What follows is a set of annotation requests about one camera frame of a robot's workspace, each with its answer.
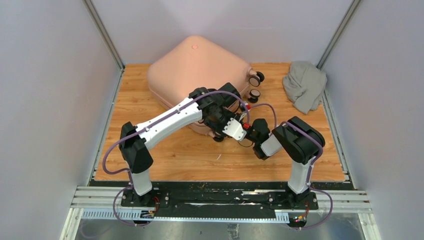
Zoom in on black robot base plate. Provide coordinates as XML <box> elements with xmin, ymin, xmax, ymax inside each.
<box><xmin>109</xmin><ymin>181</ymin><xmax>319</xmax><ymax>219</ymax></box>

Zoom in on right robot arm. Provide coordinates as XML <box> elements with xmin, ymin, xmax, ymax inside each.
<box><xmin>242</xmin><ymin>116</ymin><xmax>326</xmax><ymax>209</ymax></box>

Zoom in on pink suitcase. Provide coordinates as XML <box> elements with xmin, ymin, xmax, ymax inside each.
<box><xmin>147</xmin><ymin>35</ymin><xmax>266</xmax><ymax>143</ymax></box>

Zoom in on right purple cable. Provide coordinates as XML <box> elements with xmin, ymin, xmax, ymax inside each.
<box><xmin>247</xmin><ymin>102</ymin><xmax>334</xmax><ymax>231</ymax></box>

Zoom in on purple cable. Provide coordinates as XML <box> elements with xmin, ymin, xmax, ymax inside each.
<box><xmin>247</xmin><ymin>102</ymin><xmax>334</xmax><ymax>231</ymax></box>
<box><xmin>101</xmin><ymin>90</ymin><xmax>251</xmax><ymax>228</ymax></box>

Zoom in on grey crumpled cloth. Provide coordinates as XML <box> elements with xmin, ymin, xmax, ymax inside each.
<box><xmin>282</xmin><ymin>61</ymin><xmax>327</xmax><ymax>115</ymax></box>

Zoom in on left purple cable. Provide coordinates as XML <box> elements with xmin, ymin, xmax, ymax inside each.
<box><xmin>101</xmin><ymin>90</ymin><xmax>251</xmax><ymax>228</ymax></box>

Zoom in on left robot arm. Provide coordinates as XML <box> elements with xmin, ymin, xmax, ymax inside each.
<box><xmin>119</xmin><ymin>82</ymin><xmax>246</xmax><ymax>207</ymax></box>

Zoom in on aluminium frame rail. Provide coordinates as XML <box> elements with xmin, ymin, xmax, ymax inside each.
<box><xmin>60</xmin><ymin>181</ymin><xmax>381</xmax><ymax>240</ymax></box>

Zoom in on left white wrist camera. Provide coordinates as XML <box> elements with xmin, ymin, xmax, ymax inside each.
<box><xmin>222</xmin><ymin>118</ymin><xmax>247</xmax><ymax>141</ymax></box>

